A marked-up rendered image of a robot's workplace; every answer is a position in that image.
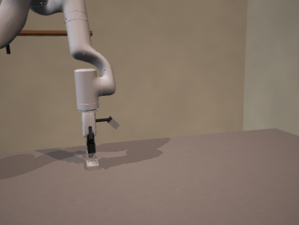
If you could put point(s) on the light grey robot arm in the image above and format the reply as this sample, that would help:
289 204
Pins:
13 16

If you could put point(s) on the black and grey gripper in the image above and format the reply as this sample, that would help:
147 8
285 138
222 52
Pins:
88 120

